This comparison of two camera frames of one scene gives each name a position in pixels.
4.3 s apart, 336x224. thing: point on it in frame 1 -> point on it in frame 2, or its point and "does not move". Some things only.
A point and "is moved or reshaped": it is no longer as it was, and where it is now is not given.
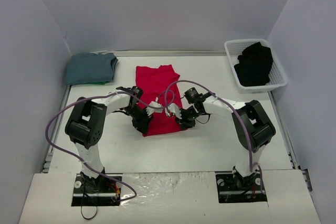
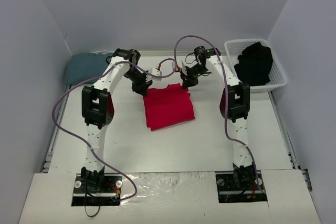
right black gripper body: (185, 121) -> (189, 79)
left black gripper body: (142, 123) -> (140, 86)
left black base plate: (104, 190) does not move
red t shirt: (159, 84) is moved or reshaped
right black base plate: (236, 188) does not move
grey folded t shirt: (91, 67) does not move
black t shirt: (254, 65) does not move
